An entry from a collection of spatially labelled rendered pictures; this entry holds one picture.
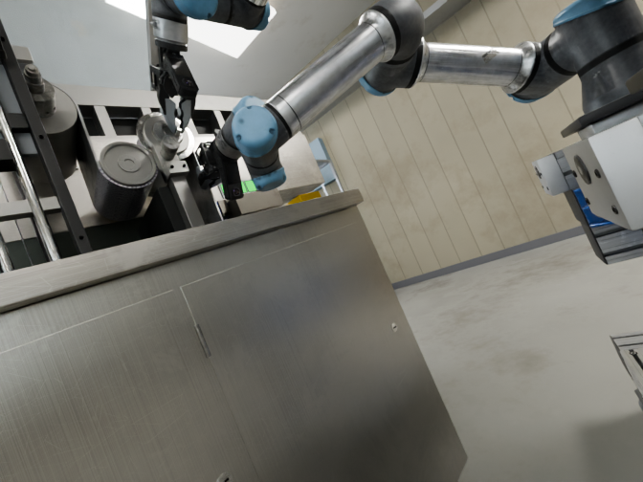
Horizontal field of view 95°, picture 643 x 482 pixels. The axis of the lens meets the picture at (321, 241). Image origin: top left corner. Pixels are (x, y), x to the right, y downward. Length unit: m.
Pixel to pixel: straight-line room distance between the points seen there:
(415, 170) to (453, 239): 0.87
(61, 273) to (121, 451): 0.24
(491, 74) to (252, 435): 0.93
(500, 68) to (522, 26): 2.75
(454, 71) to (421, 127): 2.72
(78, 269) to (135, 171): 0.45
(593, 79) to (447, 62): 0.30
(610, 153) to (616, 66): 0.55
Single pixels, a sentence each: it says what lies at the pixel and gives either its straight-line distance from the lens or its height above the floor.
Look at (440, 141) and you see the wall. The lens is 3.52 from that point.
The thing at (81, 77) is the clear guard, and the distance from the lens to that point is 1.47.
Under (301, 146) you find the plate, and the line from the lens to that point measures 1.73.
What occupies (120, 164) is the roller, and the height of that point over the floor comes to 1.17.
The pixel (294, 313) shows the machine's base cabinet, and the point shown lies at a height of 0.68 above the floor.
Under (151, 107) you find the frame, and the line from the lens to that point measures 1.46.
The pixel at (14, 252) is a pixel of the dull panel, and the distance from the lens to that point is 1.16.
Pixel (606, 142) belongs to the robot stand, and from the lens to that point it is 0.36.
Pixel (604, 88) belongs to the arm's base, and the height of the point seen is 0.85.
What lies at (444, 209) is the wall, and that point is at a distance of 3.51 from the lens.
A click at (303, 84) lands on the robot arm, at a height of 1.06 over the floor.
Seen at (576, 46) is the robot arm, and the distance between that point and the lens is 0.93.
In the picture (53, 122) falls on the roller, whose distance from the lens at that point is 0.95.
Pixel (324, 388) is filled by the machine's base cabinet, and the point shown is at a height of 0.52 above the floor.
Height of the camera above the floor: 0.77
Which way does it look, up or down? 2 degrees up
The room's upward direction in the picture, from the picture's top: 23 degrees counter-clockwise
